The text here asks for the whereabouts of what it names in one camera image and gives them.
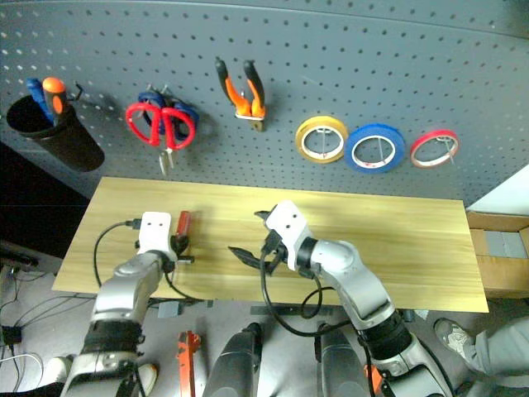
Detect red handled tool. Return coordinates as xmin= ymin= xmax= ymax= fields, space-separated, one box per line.
xmin=177 ymin=209 xmax=193 ymax=237

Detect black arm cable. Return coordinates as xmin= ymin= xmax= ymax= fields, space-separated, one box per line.
xmin=93 ymin=219 xmax=207 ymax=303
xmin=259 ymin=247 xmax=360 ymax=337

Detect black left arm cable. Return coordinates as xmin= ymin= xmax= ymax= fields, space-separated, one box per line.
xmin=93 ymin=219 xmax=207 ymax=303

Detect grey trouser leg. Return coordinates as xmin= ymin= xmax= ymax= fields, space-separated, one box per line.
xmin=465 ymin=316 xmax=529 ymax=378

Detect white shoe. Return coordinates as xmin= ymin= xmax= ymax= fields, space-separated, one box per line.
xmin=136 ymin=361 xmax=159 ymax=394
xmin=41 ymin=354 xmax=75 ymax=385

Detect grey perforated pegboard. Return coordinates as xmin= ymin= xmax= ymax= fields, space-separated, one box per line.
xmin=0 ymin=0 xmax=529 ymax=208

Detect yellowish tan tape roll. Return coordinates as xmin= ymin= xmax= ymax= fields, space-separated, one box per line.
xmin=294 ymin=115 xmax=350 ymax=165

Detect grey foam block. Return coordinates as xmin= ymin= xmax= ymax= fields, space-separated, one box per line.
xmin=482 ymin=230 xmax=529 ymax=260

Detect blue tape roll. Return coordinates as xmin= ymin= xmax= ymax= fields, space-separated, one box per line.
xmin=343 ymin=122 xmax=407 ymax=175

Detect orange and black screwdriver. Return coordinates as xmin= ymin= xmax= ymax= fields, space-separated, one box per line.
xmin=42 ymin=76 xmax=69 ymax=125

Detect red handled scissors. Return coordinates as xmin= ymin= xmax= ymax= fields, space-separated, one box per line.
xmin=125 ymin=103 xmax=198 ymax=177

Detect white panel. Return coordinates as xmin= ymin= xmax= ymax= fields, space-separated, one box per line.
xmin=468 ymin=164 xmax=529 ymax=217

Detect dark table frame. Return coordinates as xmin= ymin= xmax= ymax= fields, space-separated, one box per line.
xmin=144 ymin=297 xmax=418 ymax=323

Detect grey sneaker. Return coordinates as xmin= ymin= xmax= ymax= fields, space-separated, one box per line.
xmin=433 ymin=317 xmax=476 ymax=361

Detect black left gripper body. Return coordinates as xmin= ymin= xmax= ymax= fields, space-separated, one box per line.
xmin=167 ymin=235 xmax=195 ymax=265

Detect small black floor box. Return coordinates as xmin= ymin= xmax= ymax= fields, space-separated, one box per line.
xmin=0 ymin=324 xmax=24 ymax=345

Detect blue handled scissors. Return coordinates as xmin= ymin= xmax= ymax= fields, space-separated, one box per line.
xmin=137 ymin=84 xmax=203 ymax=141

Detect dark grey rounded cover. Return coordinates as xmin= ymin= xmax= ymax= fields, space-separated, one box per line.
xmin=318 ymin=326 xmax=371 ymax=397
xmin=202 ymin=322 xmax=265 ymax=397

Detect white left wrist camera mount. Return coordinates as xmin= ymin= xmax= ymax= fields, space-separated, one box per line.
xmin=136 ymin=211 xmax=174 ymax=256

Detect orange and black pliers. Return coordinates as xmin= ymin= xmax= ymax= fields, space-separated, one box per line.
xmin=213 ymin=58 xmax=268 ymax=132

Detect red tape roll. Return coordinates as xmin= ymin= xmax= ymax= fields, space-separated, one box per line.
xmin=409 ymin=129 xmax=461 ymax=170

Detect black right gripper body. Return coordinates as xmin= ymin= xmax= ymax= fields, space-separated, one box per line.
xmin=259 ymin=229 xmax=289 ymax=276

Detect metal pegboard hook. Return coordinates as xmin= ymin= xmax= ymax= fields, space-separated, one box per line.
xmin=373 ymin=137 xmax=393 ymax=163
xmin=436 ymin=137 xmax=459 ymax=167
xmin=315 ymin=127 xmax=332 ymax=157

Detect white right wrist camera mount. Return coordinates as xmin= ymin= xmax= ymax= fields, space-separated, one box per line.
xmin=264 ymin=199 xmax=311 ymax=272

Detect brown cardboard box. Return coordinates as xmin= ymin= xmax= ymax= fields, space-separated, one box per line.
xmin=465 ymin=209 xmax=529 ymax=299

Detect small grey box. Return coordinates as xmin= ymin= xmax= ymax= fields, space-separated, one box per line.
xmin=156 ymin=301 xmax=183 ymax=319

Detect black holder cup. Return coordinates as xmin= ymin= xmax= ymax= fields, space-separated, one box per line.
xmin=6 ymin=94 xmax=105 ymax=173

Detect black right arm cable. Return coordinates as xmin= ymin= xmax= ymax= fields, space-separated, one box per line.
xmin=259 ymin=247 xmax=360 ymax=337

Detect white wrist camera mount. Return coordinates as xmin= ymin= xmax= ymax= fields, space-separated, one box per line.
xmin=136 ymin=211 xmax=174 ymax=256
xmin=264 ymin=199 xmax=311 ymax=272

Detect orange metal bracket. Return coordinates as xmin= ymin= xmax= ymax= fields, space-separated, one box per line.
xmin=365 ymin=365 xmax=384 ymax=396
xmin=176 ymin=329 xmax=203 ymax=397

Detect blue handled screwdriver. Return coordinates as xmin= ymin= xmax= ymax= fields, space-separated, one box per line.
xmin=26 ymin=77 xmax=55 ymax=127

